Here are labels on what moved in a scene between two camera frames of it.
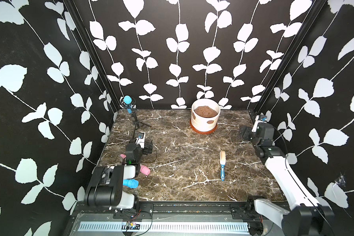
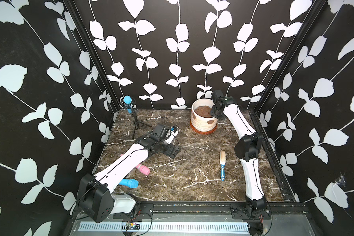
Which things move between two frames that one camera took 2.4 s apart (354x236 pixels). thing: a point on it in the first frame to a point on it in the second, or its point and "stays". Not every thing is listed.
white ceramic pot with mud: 204,114 stays
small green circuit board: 132,226 stays
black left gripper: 145,150 to 168,152
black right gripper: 242,129 to 213,114
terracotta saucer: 204,132 stays
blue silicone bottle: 132,183 stays
